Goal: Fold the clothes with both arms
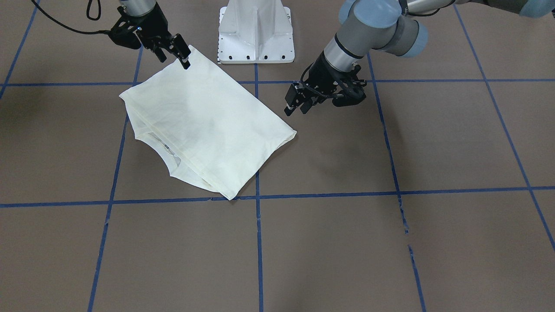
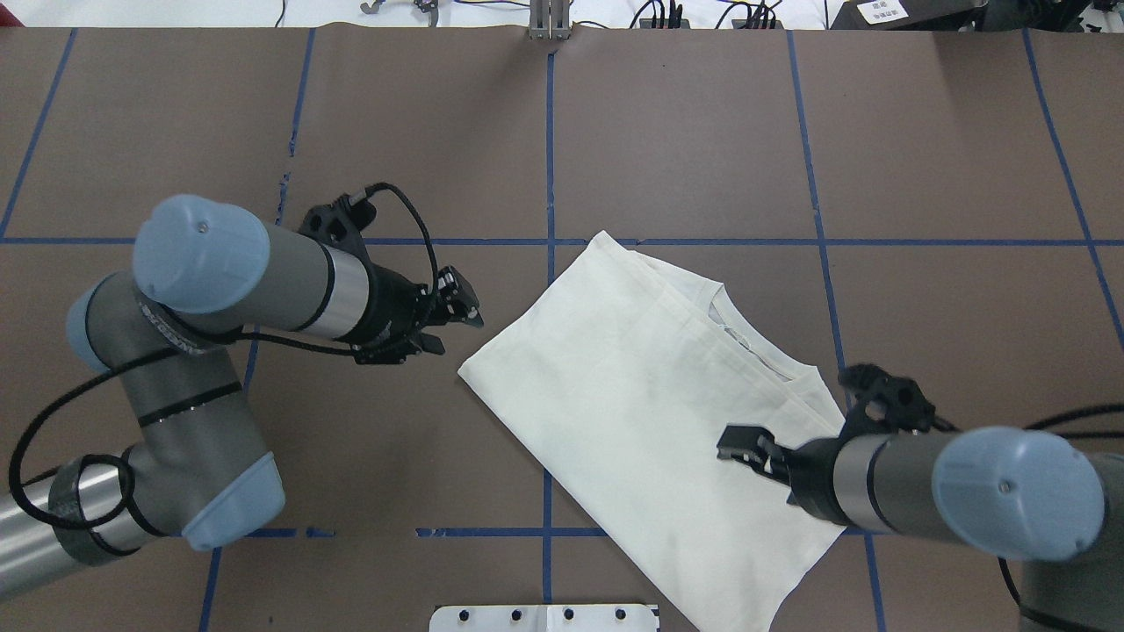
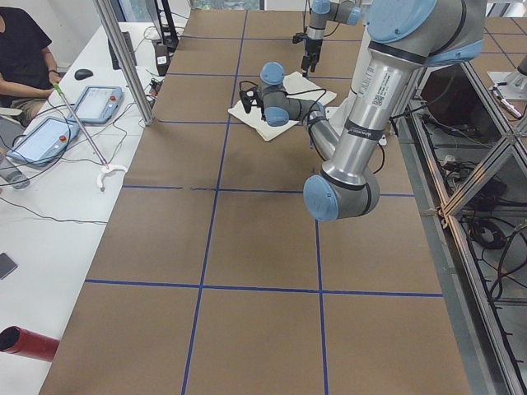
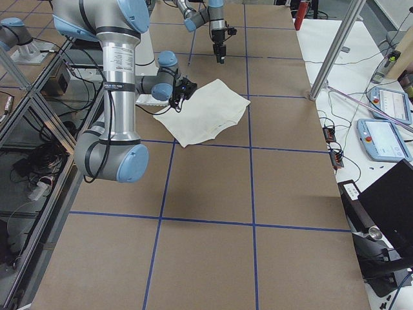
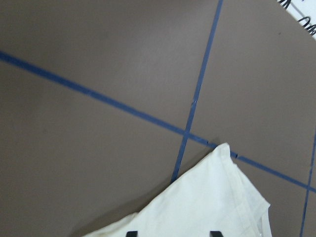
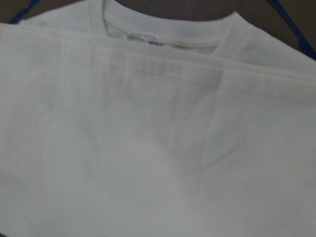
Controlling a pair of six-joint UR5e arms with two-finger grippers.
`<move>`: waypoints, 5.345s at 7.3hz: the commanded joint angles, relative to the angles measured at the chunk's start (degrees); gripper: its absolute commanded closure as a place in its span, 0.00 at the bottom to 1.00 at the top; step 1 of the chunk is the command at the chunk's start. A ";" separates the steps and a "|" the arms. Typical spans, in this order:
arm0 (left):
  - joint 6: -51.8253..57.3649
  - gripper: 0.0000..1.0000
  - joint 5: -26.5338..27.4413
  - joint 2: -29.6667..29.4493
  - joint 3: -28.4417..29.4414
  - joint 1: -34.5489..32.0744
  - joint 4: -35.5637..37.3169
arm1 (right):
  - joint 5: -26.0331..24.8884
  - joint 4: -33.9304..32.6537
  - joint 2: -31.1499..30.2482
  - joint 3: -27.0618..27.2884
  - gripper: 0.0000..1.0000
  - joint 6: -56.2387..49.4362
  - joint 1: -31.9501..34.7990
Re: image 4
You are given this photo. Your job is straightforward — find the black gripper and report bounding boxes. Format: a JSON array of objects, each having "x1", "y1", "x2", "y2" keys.
[
  {"x1": 176, "y1": 77, "x2": 197, "y2": 100},
  {"x1": 210, "y1": 29, "x2": 227, "y2": 63}
]

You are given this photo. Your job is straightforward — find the cream long sleeve printed shirt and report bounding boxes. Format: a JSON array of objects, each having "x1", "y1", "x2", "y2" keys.
[{"x1": 154, "y1": 79, "x2": 250, "y2": 148}]

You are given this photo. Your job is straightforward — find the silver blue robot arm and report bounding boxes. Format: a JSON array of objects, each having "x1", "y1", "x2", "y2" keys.
[
  {"x1": 172, "y1": 1, "x2": 227, "y2": 64},
  {"x1": 53, "y1": 1, "x2": 197, "y2": 183}
]

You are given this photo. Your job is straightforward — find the red cylinder tube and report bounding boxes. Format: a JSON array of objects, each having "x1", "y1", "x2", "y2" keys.
[{"x1": 294, "y1": 0, "x2": 308, "y2": 31}]

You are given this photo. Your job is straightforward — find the pink reacher grabber stick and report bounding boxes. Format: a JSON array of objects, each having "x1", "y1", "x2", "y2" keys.
[{"x1": 323, "y1": 82, "x2": 412, "y2": 132}]

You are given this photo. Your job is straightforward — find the small orange circuit board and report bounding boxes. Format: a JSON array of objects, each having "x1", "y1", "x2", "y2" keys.
[{"x1": 322, "y1": 127, "x2": 336, "y2": 143}]

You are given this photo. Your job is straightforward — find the near blue teach pendant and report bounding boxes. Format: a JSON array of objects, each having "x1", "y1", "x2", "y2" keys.
[{"x1": 356, "y1": 119, "x2": 412, "y2": 163}]

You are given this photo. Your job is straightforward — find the blue teach pendant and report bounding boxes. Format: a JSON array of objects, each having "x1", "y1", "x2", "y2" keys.
[
  {"x1": 356, "y1": 119, "x2": 412, "y2": 163},
  {"x1": 367, "y1": 87, "x2": 412, "y2": 125}
]

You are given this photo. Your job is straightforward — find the far blue teach pendant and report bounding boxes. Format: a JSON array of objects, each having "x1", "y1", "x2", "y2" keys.
[{"x1": 367, "y1": 87, "x2": 412, "y2": 125}]

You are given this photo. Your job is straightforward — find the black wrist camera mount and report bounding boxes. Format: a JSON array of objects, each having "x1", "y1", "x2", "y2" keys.
[
  {"x1": 224, "y1": 21, "x2": 237, "y2": 41},
  {"x1": 168, "y1": 95, "x2": 186, "y2": 113}
]

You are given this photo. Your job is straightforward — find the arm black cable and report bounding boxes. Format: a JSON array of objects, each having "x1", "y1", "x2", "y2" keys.
[{"x1": 83, "y1": 74, "x2": 181, "y2": 185}]

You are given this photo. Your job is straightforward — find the aluminium frame post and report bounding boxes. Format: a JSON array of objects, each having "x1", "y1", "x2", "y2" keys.
[{"x1": 308, "y1": 0, "x2": 367, "y2": 101}]

